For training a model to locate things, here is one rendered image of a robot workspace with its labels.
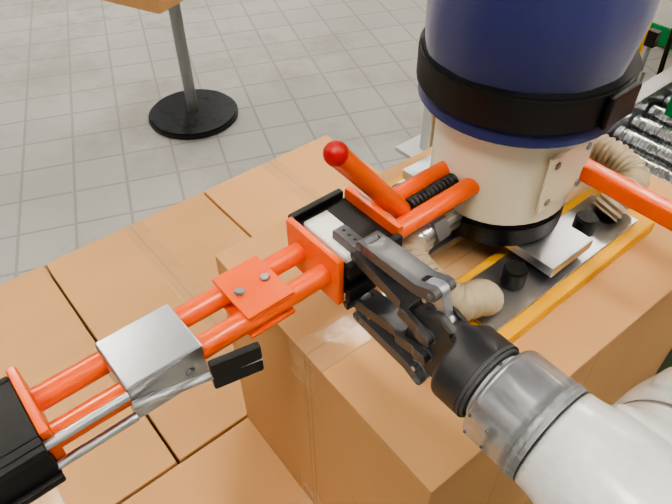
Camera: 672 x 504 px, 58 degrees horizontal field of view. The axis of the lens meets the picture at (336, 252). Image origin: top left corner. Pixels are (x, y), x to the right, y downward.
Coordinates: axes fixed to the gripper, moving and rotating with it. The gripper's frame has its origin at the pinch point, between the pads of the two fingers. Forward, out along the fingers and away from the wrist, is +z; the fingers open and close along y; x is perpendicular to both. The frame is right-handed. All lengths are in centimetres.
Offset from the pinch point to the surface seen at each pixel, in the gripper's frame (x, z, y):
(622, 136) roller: 126, 26, 53
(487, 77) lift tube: 16.2, -2.4, -14.6
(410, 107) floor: 159, 136, 108
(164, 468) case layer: -19, 20, 53
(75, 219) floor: 7, 159, 109
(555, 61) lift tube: 18.9, -7.2, -17.3
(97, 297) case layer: -12, 62, 53
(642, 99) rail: 138, 30, 48
